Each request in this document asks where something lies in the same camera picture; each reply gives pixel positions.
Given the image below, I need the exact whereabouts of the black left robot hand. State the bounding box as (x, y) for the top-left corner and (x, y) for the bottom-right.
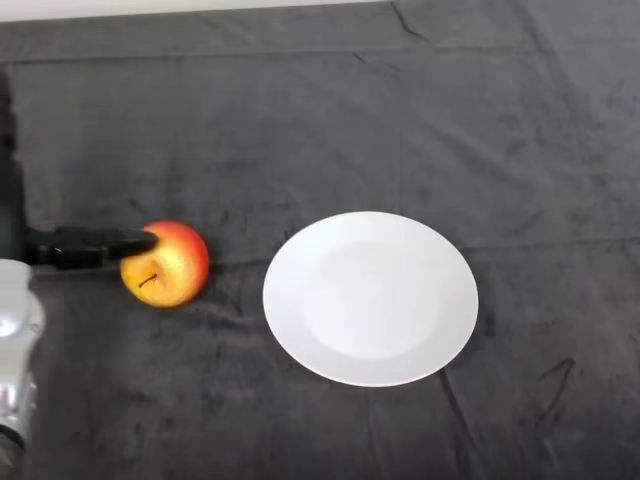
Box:
(0, 69), (160, 272)

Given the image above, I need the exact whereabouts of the red yellow apple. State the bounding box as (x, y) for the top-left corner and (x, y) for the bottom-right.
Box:
(119, 220), (211, 309)

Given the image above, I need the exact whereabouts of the white round plate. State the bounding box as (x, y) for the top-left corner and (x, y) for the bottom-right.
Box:
(262, 210), (480, 388)

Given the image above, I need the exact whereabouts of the black velvet cloth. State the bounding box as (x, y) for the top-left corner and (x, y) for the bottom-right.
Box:
(0, 0), (640, 480)

